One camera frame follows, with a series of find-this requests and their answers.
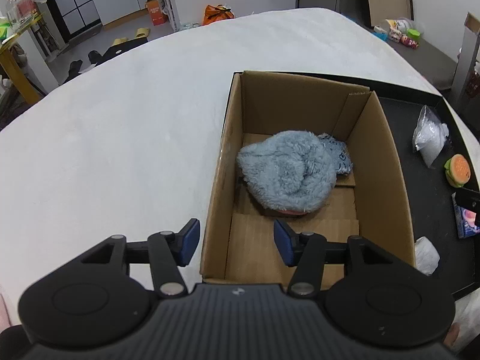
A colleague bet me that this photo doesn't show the brown cardboard box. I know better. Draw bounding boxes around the brown cardboard box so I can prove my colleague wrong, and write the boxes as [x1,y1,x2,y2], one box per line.
[200,71,414,284]

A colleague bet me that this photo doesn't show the small grey knitted toy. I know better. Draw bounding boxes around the small grey knitted toy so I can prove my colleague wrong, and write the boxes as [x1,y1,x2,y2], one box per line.
[318,133,353,176]

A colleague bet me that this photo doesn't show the orange bag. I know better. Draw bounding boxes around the orange bag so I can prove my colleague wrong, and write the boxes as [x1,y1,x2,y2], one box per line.
[202,4,235,26]

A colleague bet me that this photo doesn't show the blue tissue pack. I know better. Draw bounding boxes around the blue tissue pack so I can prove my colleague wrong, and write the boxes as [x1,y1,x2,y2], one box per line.
[451,193,479,239]

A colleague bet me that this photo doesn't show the grey fluffy plush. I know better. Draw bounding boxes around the grey fluffy plush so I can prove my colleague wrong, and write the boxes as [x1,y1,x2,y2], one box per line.
[237,131,337,213]

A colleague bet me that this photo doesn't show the clutter of toys on bench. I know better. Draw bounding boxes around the clutter of toys on bench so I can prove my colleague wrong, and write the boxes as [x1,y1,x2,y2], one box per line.
[373,18,424,49]

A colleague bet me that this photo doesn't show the orange cardboard carton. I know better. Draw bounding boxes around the orange cardboard carton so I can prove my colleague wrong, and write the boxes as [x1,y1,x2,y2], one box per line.
[145,0,168,26]

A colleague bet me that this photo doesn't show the burger plush toy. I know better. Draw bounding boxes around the burger plush toy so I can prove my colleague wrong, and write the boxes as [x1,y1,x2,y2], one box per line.
[444,154,471,188]

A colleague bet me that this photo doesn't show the yellow slippers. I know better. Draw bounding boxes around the yellow slippers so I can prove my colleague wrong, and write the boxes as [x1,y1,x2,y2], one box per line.
[111,26,152,47]

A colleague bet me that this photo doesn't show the black shoes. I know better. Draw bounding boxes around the black shoes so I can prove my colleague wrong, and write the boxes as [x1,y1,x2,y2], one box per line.
[62,49,104,83]

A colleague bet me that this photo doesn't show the white plastic bag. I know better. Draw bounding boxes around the white plastic bag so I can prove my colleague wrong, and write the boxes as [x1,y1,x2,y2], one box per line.
[414,236,440,276]

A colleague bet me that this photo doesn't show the clear bag of white filling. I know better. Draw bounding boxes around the clear bag of white filling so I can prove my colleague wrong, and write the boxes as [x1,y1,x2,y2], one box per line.
[412,106,449,167]

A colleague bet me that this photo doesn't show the yellow metal shelf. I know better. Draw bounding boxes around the yellow metal shelf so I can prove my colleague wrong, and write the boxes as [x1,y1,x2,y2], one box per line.
[0,10,48,106]

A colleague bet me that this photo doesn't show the black tray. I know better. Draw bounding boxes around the black tray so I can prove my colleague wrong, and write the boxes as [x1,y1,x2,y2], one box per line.
[238,71,479,299]

